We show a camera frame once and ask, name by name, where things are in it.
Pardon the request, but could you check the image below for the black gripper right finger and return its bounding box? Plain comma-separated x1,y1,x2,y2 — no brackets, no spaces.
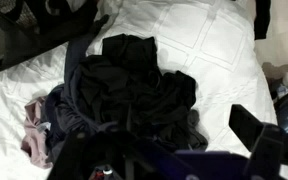
228,103,286,180

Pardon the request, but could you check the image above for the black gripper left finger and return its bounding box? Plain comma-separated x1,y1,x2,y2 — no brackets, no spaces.
47,129,142,180

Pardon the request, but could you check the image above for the black cloth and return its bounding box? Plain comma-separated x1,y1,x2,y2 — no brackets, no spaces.
73,33,198,153

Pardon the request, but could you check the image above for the navy blue cloth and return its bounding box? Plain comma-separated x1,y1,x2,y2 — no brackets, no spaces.
42,33,118,158

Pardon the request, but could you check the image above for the pale pink cloth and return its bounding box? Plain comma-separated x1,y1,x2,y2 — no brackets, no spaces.
20,96,54,170

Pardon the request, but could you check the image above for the dark grey cloth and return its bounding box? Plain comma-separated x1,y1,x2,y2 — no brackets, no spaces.
183,109,209,152

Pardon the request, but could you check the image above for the black mesh laundry basket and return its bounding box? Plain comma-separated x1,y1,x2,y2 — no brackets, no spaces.
0,0,111,80

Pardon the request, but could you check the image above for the white bed duvet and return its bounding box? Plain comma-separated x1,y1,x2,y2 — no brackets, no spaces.
0,0,288,180

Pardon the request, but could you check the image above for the black fabric strip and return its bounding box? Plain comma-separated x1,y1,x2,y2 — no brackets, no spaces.
253,0,272,41

